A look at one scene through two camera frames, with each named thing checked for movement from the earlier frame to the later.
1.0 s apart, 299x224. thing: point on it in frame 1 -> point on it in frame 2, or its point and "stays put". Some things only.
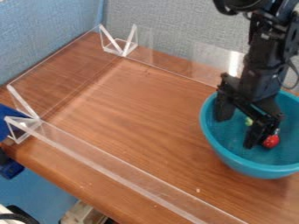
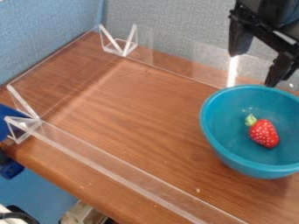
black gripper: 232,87 -> 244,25
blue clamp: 11,169 stays put
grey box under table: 83,213 stays put
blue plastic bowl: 262,162 stays put
